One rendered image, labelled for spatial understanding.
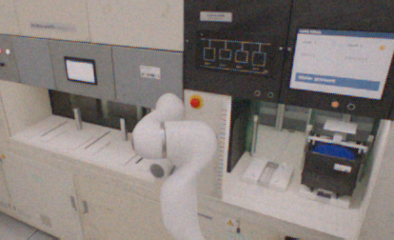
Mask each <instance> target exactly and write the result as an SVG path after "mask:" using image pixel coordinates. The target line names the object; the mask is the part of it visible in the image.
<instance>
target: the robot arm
mask: <svg viewBox="0 0 394 240"><path fill-rule="evenodd" d="M184 115H185V109H184V105H183V103H182V100H181V99H180V98H179V97H177V96H176V95H175V94H172V93H167V94H164V95H163V96H162V97H160V98H159V99H158V101H157V104H156V107H155V110H154V111H153V112H151V113H150V114H149V115H147V116H145V117H144V118H143V119H142V120H141V121H140V122H138V125H137V126H136V127H135V129H134V130H133V132H132V135H131V147H132V149H133V150H134V152H135V153H137V154H138V156H140V157H142V158H145V159H148V160H151V161H150V164H149V166H148V168H149V171H150V174H151V175H152V176H153V177H154V178H156V179H166V178H167V177H168V176H169V178H168V179H167V180H166V181H165V182H164V183H163V186H162V188H161V193H160V200H161V212H162V217H163V224H164V226H165V228H166V230H167V231H168V232H169V235H171V236H172V237H173V238H175V239H176V240H205V238H204V236H203V235H202V233H201V228H200V225H199V221H198V215H197V200H196V185H197V182H198V179H199V178H200V176H201V173H202V172H203V171H204V170H205V168H206V167H207V165H208V164H209V163H210V161H211V160H212V159H213V156H214V154H215V153H216V150H217V146H218V141H217V134H216V133H215V131H214V129H213V127H212V126H211V125H209V124H208V123H207V122H202V121H183V117H184Z"/></svg>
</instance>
